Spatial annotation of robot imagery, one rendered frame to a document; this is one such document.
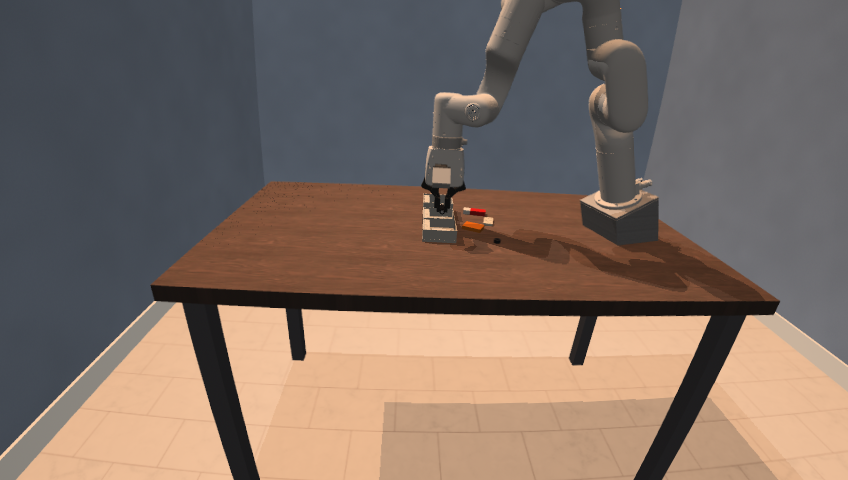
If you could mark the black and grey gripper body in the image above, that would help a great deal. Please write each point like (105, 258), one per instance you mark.
(453, 158)

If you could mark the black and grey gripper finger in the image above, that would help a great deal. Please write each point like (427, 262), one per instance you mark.
(435, 192)
(451, 192)

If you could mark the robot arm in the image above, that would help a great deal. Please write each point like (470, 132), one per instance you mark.
(621, 64)

